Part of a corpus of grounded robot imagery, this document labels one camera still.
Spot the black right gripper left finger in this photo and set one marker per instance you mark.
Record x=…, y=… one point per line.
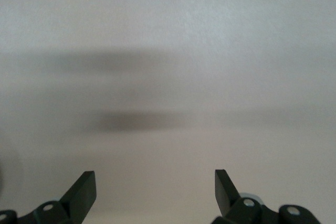
x=78, y=203

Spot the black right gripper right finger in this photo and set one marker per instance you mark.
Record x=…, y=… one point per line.
x=225, y=200

